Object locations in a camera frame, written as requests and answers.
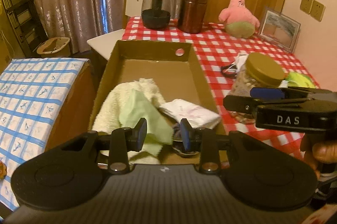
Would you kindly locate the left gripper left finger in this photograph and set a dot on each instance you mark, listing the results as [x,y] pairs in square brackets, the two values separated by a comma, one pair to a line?
[112,149]

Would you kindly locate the cream terry towel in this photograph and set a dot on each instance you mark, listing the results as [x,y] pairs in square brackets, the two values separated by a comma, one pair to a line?
[107,120]

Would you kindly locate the acrylic picture frame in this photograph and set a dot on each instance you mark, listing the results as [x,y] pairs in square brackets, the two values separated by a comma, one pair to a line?
[279,29]

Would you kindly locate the black folding ladder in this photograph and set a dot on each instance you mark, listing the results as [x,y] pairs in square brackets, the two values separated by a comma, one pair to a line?
[26,24]

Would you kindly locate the stacked cardboard boxes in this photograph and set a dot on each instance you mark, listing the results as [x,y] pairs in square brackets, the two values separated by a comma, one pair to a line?
[7,52]

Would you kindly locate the double wall socket plate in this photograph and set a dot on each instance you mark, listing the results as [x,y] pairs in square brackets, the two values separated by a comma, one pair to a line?
[313,8]

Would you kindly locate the person's right hand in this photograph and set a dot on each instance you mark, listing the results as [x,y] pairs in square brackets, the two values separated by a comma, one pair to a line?
[320,152]

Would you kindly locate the white wooden chair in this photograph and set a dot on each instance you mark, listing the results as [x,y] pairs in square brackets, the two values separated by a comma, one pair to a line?
[104,44]

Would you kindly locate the blue white checkered cloth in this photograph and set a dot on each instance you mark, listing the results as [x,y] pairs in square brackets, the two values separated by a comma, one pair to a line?
[33,90]

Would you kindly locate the pink starfish plush toy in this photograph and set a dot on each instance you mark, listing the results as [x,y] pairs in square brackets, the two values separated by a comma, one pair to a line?
[237,20]

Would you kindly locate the white face mask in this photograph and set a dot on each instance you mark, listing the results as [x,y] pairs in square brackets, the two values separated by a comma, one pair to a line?
[231,70]

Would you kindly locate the nut jar with gold lid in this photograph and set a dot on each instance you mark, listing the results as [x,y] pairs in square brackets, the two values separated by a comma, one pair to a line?
[259,71]

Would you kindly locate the brown cylindrical canister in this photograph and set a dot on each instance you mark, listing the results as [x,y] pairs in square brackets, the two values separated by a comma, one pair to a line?
[191,15]

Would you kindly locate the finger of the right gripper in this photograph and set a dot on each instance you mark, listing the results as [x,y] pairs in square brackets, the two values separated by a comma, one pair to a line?
[256,105]
[291,93]

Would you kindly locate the red white checkered tablecloth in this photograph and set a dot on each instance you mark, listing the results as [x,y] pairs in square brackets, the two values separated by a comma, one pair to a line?
[215,48]

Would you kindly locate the beige waste bin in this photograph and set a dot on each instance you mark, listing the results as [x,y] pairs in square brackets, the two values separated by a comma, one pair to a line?
[55,47]

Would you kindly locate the light green cloth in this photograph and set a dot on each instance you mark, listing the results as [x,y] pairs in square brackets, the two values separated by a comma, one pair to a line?
[158,133]

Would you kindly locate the brown cardboard box tray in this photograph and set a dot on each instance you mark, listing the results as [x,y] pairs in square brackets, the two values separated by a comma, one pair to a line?
[174,67]

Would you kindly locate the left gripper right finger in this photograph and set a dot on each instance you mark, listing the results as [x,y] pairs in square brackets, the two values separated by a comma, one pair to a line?
[207,143]

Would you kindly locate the green tissue box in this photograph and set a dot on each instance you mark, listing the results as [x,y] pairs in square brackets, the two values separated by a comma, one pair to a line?
[295,79]

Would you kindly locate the glass jar with dark base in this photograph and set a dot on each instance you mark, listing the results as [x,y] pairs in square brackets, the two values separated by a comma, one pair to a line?
[156,14]

